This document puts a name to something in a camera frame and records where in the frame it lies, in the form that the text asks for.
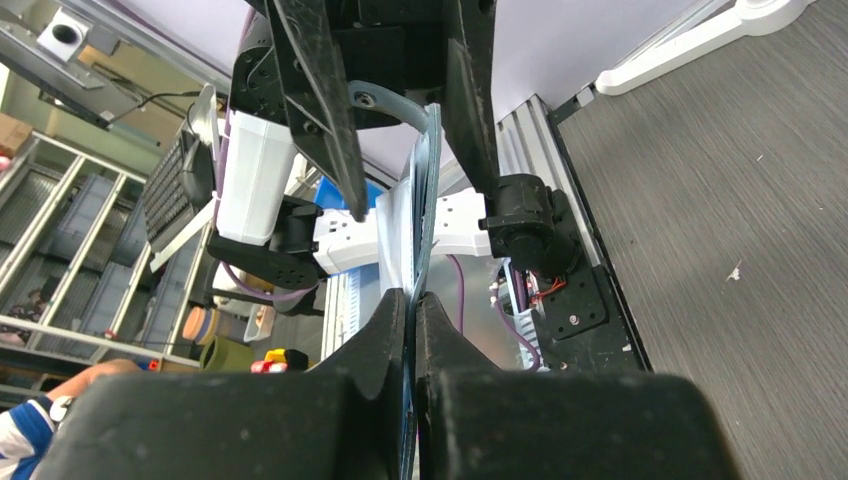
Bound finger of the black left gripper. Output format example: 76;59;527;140
442;0;499;197
265;1;367;222

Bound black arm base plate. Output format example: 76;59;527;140
493;120;650;371

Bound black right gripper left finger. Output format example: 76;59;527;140
38;289;405;479

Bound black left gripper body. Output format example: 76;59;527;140
230;1;446;129

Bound person forearm blue sleeve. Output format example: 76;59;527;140
1;359;143;479

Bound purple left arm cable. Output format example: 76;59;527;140
211;6;541;372

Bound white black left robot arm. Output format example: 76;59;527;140
207;1;581;299

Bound white metal clothes rack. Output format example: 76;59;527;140
594;0;811;96

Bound blue leather card holder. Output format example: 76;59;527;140
347;79;444;480

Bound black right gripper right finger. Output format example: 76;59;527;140
416;293;741;479

